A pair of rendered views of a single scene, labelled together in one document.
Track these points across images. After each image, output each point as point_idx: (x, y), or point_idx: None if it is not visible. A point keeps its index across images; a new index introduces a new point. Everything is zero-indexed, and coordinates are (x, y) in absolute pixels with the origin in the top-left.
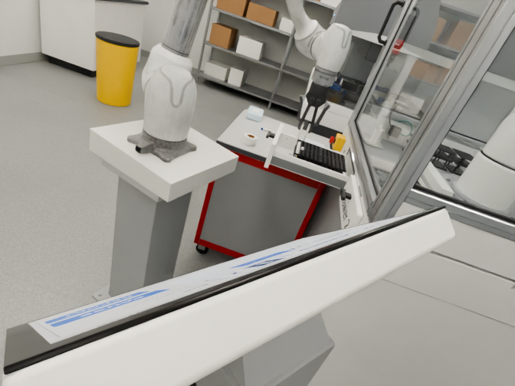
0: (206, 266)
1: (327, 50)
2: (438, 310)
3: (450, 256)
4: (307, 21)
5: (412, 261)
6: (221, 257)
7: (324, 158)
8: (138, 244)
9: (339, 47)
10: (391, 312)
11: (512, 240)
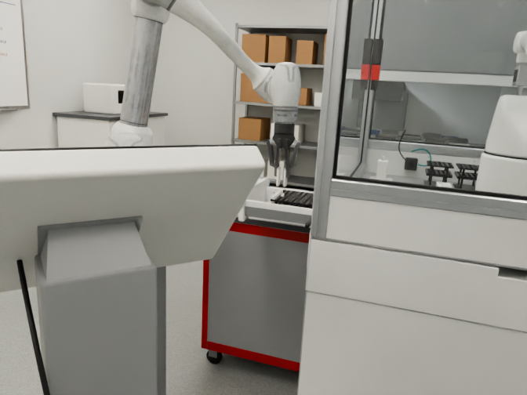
0: (219, 378)
1: (276, 88)
2: (432, 330)
3: (410, 251)
4: (258, 70)
5: (371, 266)
6: (241, 366)
7: (308, 200)
8: None
9: (286, 81)
10: (379, 345)
11: (462, 211)
